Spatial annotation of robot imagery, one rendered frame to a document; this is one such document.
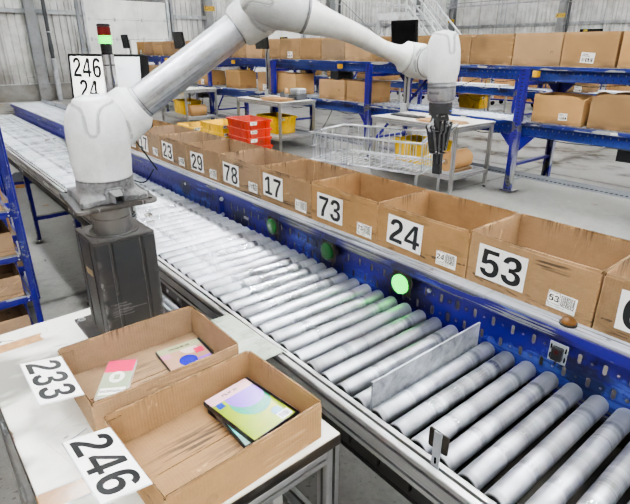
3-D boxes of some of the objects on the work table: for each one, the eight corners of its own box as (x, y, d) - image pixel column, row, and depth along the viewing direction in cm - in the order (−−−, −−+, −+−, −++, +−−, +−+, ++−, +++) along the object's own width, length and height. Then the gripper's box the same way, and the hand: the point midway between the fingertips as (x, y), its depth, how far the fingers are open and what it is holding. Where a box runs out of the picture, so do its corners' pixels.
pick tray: (107, 453, 110) (100, 416, 106) (250, 380, 134) (248, 348, 130) (169, 540, 90) (163, 499, 86) (323, 436, 114) (323, 401, 111)
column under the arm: (102, 356, 144) (82, 251, 131) (74, 322, 162) (54, 226, 149) (185, 326, 159) (174, 229, 147) (151, 297, 178) (138, 209, 165)
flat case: (181, 390, 129) (181, 385, 129) (155, 356, 143) (155, 351, 143) (228, 371, 137) (228, 366, 136) (199, 340, 151) (199, 336, 150)
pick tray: (62, 380, 133) (55, 349, 130) (193, 332, 156) (190, 304, 152) (97, 440, 113) (89, 404, 109) (242, 374, 136) (240, 343, 132)
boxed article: (137, 363, 140) (136, 358, 139) (126, 401, 125) (125, 395, 124) (109, 366, 139) (108, 361, 138) (95, 403, 124) (93, 398, 123)
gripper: (442, 99, 169) (438, 168, 178) (419, 102, 161) (416, 175, 170) (461, 100, 164) (456, 171, 173) (439, 103, 156) (435, 178, 165)
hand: (437, 163), depth 170 cm, fingers closed
